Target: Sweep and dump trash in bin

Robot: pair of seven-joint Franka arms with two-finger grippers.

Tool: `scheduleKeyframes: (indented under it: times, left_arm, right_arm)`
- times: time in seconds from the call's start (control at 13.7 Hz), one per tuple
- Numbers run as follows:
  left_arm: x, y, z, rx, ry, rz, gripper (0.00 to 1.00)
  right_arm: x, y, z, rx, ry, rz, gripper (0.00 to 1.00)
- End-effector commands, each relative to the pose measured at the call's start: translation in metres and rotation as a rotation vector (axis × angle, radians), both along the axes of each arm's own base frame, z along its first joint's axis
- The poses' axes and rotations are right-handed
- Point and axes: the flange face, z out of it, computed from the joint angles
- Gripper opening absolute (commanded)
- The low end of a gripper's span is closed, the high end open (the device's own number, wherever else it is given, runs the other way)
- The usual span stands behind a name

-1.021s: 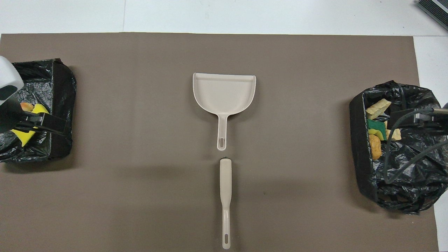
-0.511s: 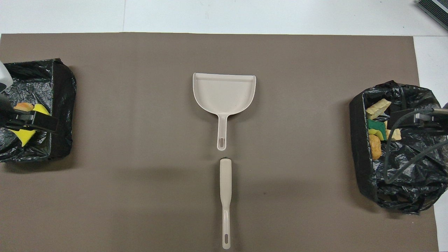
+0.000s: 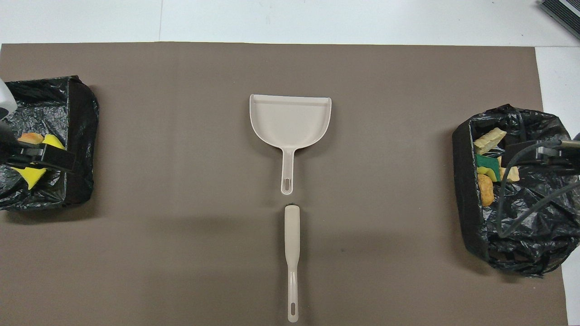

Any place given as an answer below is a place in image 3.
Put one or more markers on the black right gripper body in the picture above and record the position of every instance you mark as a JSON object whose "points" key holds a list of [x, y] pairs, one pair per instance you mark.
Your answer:
{"points": [[559, 156]]}

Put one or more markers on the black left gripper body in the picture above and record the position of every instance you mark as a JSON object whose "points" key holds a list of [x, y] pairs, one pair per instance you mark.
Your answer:
{"points": [[20, 153]]}

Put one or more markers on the pale foam chunk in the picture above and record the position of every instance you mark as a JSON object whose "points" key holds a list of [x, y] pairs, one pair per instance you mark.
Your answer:
{"points": [[31, 137]]}

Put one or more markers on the small yellow sponge piece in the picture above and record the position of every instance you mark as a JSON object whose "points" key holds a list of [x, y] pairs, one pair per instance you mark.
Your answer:
{"points": [[54, 141]]}

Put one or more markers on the large yellow sponge piece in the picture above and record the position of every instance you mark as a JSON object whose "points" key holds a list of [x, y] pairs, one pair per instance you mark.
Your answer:
{"points": [[31, 177]]}

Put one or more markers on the orange striped croissant piece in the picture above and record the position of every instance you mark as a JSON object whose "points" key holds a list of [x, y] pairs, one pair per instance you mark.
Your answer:
{"points": [[488, 140]]}

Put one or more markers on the yellow sponge with green back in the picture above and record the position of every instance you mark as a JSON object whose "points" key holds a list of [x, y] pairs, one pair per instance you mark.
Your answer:
{"points": [[487, 165]]}

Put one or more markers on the brown bread roll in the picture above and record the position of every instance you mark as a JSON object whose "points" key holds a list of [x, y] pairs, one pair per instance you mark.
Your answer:
{"points": [[485, 190]]}

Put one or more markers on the beige plastic dustpan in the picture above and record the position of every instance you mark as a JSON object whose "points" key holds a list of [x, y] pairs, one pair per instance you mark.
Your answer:
{"points": [[290, 120]]}

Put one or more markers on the beige hand brush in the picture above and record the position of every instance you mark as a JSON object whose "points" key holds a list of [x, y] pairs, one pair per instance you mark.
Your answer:
{"points": [[292, 231]]}

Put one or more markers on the black bag lined empty bin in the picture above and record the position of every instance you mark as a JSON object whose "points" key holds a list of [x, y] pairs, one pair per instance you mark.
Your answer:
{"points": [[45, 104]]}

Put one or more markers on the black bag lined trash bin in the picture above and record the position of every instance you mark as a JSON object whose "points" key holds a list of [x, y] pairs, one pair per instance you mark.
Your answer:
{"points": [[534, 253]]}

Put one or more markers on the grey ribbed device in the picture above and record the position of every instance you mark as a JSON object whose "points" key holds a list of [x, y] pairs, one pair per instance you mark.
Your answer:
{"points": [[564, 11]]}

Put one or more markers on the large brown table mat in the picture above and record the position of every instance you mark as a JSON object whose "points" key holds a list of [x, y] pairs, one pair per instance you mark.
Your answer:
{"points": [[181, 271]]}

